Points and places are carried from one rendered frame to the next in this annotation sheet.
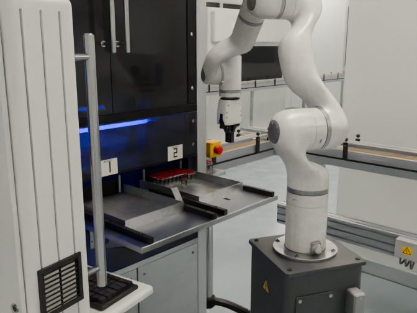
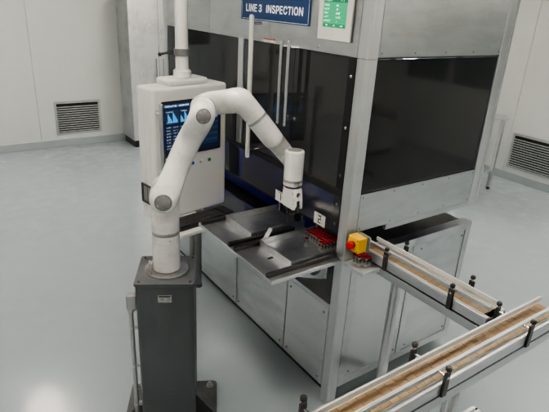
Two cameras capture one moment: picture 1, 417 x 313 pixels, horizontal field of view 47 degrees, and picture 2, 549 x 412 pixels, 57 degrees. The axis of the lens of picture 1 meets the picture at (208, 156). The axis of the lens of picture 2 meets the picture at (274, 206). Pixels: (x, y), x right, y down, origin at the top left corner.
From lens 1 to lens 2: 3.11 m
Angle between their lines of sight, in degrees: 96
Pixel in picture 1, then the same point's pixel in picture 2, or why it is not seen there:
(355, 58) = not seen: outside the picture
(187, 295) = (315, 339)
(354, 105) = not seen: outside the picture
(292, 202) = not seen: hidden behind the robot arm
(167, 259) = (305, 294)
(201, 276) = (328, 340)
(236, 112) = (287, 199)
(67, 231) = (149, 176)
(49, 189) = (145, 156)
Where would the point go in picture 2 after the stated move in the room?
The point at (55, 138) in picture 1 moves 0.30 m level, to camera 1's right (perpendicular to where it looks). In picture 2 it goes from (146, 139) to (118, 154)
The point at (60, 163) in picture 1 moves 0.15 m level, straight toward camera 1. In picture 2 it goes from (147, 149) to (119, 149)
